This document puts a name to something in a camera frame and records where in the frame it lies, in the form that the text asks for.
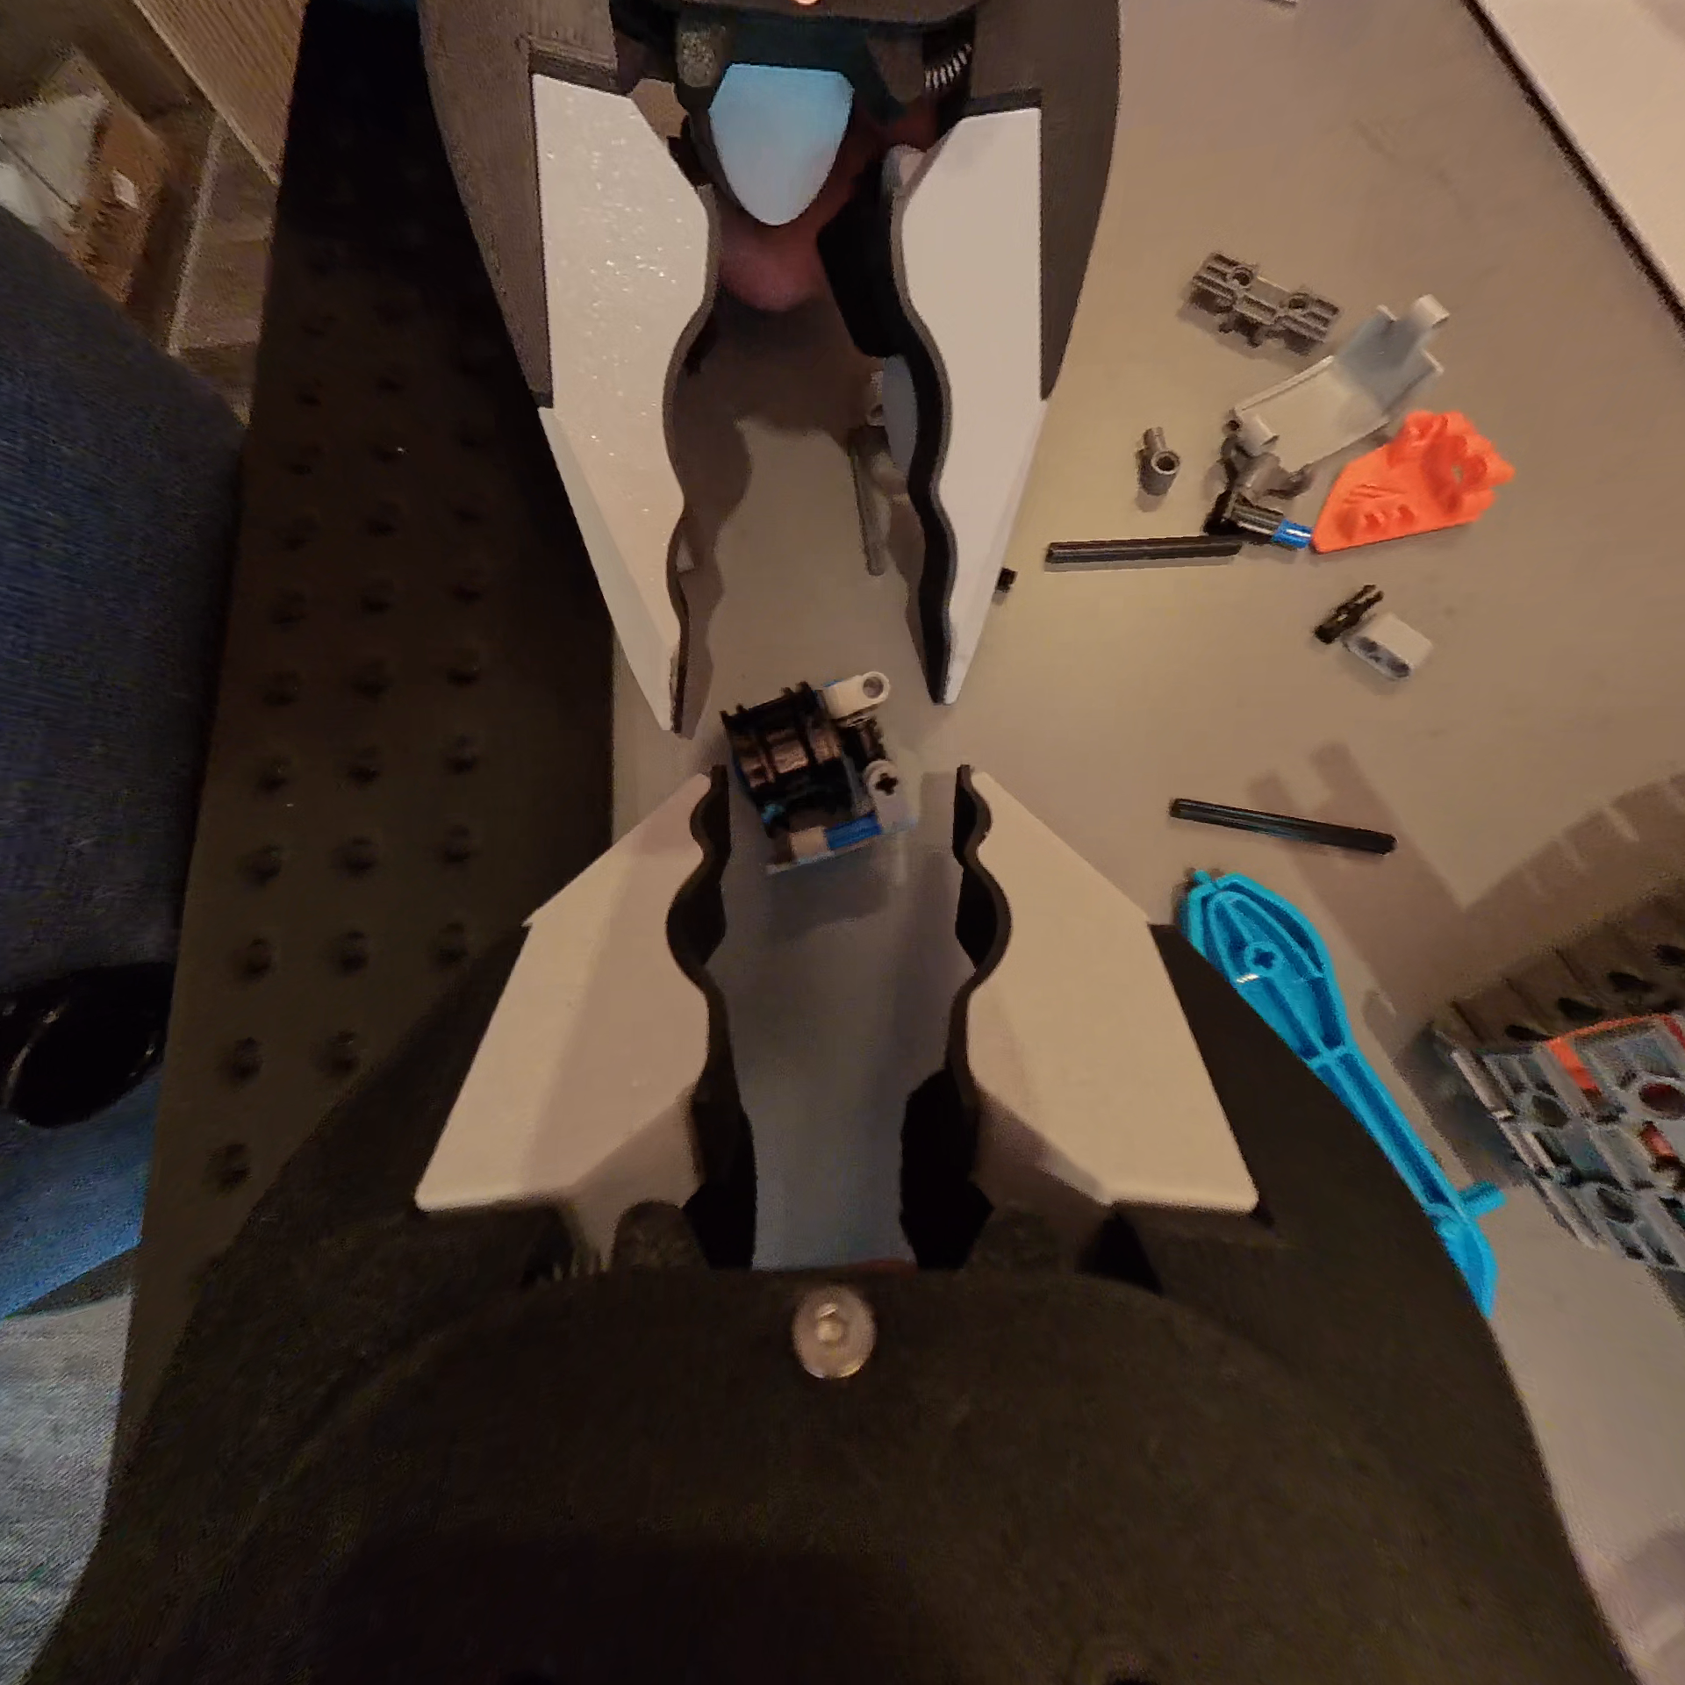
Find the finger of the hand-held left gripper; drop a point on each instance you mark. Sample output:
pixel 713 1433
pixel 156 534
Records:
pixel 605 330
pixel 986 330

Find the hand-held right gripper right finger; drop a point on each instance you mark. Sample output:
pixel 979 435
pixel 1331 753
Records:
pixel 1106 1054

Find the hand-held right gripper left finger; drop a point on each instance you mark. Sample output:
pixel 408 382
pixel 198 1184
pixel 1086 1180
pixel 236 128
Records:
pixel 579 1054

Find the black toy wheel assembly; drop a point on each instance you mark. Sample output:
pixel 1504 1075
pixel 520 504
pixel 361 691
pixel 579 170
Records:
pixel 817 763

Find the black elbow connector blue pin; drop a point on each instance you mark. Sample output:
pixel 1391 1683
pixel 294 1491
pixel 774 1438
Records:
pixel 1255 518

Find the person's left hand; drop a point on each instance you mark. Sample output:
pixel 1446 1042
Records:
pixel 778 270

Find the small dark grey bush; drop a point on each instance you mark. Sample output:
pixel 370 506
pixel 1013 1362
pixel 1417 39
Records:
pixel 1159 463

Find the blue brick separator tool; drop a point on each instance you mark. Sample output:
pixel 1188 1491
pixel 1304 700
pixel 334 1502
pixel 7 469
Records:
pixel 1331 1054

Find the black axle rod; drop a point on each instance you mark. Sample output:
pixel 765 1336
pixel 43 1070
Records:
pixel 1285 826
pixel 1138 551

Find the dark grey beam connector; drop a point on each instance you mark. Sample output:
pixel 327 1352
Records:
pixel 1255 299

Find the grey axle connector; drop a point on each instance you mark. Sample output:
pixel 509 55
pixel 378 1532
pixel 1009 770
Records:
pixel 1255 469

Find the large grey flat panel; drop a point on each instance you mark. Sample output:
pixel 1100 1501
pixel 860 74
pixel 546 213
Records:
pixel 1341 382

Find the black perforated board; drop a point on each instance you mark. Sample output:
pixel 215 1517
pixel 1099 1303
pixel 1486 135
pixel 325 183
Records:
pixel 397 657

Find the orange plastic panel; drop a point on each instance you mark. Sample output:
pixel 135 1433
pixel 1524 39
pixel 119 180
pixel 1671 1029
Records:
pixel 1417 488

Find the black pin connector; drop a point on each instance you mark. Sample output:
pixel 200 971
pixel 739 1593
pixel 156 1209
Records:
pixel 1350 611

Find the tracked toy robot vehicle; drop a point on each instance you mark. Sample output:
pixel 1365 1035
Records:
pixel 1580 1092

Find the small grey connector block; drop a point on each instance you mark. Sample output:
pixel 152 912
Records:
pixel 1394 647

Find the black badge reel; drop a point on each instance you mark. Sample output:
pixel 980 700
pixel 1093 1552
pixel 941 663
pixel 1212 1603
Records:
pixel 67 1042

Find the white book stand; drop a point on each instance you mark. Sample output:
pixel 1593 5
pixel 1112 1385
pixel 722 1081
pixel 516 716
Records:
pixel 1605 132

